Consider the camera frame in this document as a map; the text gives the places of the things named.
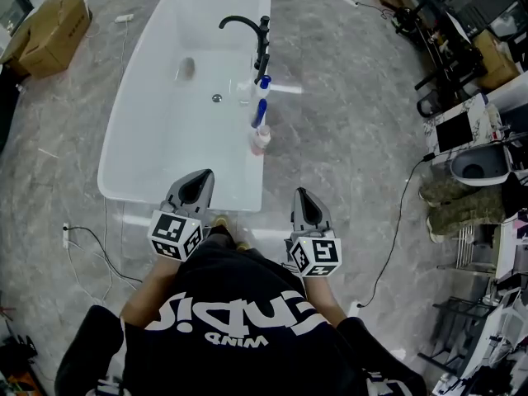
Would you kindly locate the person's right shoe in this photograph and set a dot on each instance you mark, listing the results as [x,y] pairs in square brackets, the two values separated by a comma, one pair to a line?
[242,246]

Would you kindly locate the brown cardboard box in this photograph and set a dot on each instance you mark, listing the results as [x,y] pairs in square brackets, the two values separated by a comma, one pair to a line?
[495,64]

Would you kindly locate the dark green canister vacuum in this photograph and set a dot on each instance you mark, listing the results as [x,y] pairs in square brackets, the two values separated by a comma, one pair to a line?
[404,20]

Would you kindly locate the white power strip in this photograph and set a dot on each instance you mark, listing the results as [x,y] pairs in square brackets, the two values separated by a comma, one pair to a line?
[124,18]
[350,1]
[66,235]

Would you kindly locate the pink bottle white cap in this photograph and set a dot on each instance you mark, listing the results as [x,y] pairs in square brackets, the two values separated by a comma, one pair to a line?
[260,138]

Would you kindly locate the white bathtub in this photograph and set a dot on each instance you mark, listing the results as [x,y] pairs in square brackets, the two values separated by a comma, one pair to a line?
[165,138]

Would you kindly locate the black bathtub faucet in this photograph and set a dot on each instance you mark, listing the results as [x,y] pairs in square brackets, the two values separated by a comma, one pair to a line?
[260,39]

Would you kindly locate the person's shoe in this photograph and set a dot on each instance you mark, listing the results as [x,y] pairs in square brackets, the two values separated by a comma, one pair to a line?
[220,221]
[242,246]

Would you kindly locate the marble cabinet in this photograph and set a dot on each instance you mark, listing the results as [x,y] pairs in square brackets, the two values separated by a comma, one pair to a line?
[431,128]

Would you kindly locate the person's black printed shirt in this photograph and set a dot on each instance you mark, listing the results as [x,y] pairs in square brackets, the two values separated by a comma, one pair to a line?
[231,287]

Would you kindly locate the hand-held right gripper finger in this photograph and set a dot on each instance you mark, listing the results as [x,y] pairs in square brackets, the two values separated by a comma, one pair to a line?
[323,219]
[295,213]

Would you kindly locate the white toilet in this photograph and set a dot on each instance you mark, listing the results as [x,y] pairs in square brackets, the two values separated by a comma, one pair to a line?
[495,159]

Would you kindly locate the black metal stand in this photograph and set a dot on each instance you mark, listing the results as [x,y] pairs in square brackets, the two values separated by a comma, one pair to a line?
[453,328]

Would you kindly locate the person's left forearm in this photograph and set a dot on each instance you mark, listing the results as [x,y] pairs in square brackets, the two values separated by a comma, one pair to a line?
[152,287]

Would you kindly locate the black metal rack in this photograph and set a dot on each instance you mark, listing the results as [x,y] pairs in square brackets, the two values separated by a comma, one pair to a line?
[449,56]

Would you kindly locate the white bottle with blue cap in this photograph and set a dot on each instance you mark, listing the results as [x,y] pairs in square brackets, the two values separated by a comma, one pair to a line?
[264,89]

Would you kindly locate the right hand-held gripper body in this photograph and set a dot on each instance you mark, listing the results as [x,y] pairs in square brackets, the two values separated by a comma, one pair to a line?
[317,256]

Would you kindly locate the large cardboard box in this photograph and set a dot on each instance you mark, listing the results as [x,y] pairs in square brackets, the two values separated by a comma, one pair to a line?
[53,31]

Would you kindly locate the person's right forearm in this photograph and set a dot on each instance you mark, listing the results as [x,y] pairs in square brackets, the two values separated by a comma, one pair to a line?
[326,303]

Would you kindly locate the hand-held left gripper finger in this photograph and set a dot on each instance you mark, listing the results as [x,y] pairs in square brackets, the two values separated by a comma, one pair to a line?
[178,199]
[211,192]

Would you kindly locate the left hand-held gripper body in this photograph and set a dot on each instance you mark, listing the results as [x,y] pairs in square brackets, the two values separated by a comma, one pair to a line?
[173,233]

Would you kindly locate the small cardboard box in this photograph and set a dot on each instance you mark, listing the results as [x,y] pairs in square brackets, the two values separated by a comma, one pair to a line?
[14,50]

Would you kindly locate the person's left shoe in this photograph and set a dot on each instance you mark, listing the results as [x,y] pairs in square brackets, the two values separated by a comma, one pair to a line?
[220,221]

